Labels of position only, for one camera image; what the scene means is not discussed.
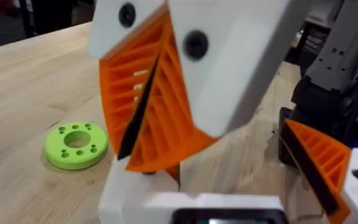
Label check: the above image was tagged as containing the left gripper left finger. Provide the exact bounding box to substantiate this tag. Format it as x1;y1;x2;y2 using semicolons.
98;157;180;224

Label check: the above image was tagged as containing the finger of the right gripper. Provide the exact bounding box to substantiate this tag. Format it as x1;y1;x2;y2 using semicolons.
88;0;169;160
125;0;312;173

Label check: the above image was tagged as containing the green disc with holes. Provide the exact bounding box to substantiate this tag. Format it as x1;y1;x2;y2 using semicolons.
44;121;109;171

